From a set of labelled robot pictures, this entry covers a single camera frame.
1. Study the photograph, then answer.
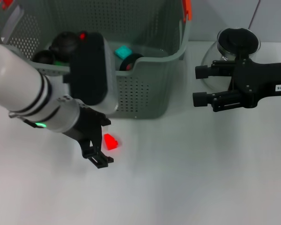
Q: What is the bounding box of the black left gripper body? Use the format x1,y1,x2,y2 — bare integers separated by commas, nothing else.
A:
63,107,106,159

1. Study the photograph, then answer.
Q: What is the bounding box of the glass teacup with black holder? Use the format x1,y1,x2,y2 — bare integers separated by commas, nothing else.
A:
118,53,145,71

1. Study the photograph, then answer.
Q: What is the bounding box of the large bright red brick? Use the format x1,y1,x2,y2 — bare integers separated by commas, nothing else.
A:
103,133,120,150

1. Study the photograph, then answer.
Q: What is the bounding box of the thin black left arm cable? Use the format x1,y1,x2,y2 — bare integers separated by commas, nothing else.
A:
23,118,38,129

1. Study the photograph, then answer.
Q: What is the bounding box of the small black clay teacup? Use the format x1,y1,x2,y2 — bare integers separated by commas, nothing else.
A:
32,50,55,64

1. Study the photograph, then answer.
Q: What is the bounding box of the thin grey wall cable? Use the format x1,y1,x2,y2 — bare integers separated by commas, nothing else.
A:
248,0,261,28

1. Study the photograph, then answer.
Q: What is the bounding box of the black clay teapot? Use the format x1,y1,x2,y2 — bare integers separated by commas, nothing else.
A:
49,31,79,63

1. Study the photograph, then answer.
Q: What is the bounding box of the grey-green perforated storage bin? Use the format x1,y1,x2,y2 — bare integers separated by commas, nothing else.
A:
0,0,192,120

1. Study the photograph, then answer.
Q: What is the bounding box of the teal square plate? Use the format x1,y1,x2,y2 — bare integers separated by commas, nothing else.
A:
114,45,133,59

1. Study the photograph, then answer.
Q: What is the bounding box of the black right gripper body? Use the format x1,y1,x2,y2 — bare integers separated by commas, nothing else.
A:
227,58,281,109

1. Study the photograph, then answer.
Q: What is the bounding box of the glass teapot with black lid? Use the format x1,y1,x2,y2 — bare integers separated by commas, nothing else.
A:
200,27,261,90

